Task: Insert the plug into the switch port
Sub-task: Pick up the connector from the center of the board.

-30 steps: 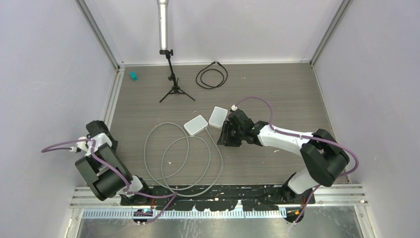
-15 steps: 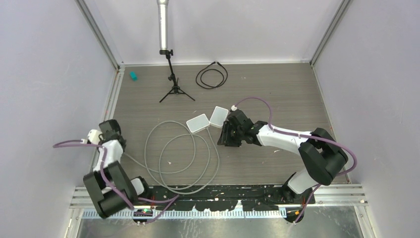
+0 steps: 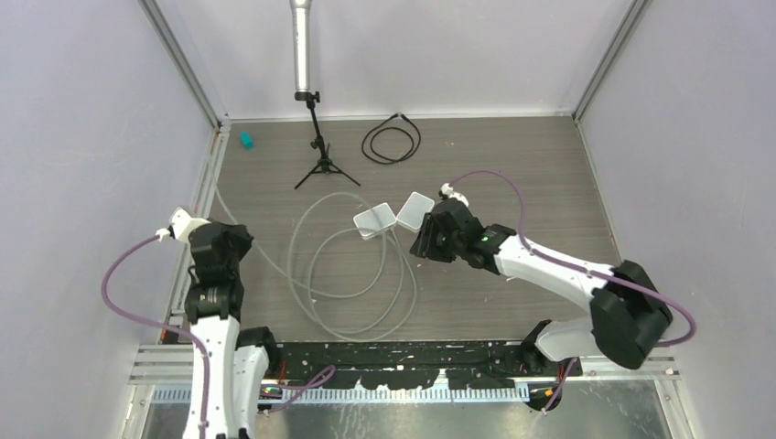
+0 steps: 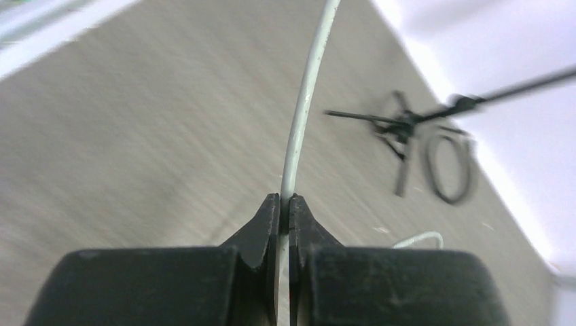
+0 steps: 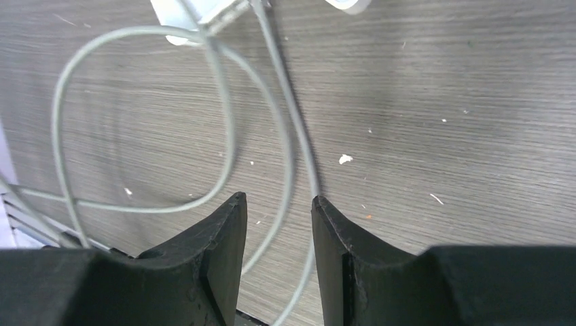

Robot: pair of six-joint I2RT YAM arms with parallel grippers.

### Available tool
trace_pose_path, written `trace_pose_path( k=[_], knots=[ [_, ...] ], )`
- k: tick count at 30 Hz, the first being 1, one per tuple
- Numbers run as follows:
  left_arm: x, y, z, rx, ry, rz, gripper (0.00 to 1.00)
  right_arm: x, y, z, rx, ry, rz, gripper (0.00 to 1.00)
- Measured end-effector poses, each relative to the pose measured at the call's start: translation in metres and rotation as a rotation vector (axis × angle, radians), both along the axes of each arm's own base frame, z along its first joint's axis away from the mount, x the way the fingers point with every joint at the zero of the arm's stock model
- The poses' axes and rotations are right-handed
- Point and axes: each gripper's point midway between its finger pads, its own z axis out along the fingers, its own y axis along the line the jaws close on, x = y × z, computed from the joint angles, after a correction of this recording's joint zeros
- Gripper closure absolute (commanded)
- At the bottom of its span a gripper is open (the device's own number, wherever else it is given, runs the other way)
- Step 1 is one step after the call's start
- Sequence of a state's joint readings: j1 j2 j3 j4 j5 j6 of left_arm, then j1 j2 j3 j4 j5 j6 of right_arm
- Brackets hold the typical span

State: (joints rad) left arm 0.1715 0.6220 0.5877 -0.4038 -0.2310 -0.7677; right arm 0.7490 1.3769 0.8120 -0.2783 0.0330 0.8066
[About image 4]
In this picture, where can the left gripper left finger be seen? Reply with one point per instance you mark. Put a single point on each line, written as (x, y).
(254, 289)

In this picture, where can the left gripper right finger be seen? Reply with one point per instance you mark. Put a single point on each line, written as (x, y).
(306, 235)

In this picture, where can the black tripod stand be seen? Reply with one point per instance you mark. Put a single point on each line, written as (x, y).
(397, 132)

